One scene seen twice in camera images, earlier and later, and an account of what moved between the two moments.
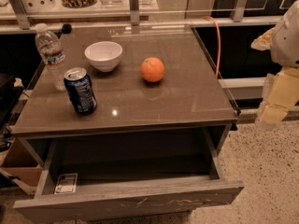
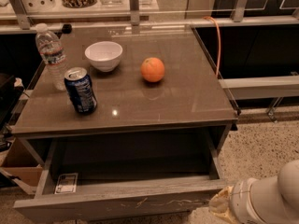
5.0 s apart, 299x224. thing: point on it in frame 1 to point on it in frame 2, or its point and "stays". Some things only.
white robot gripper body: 287,42 to 239,200
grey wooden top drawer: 110,177 stays
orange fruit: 152,69 stays
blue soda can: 79,87 stays
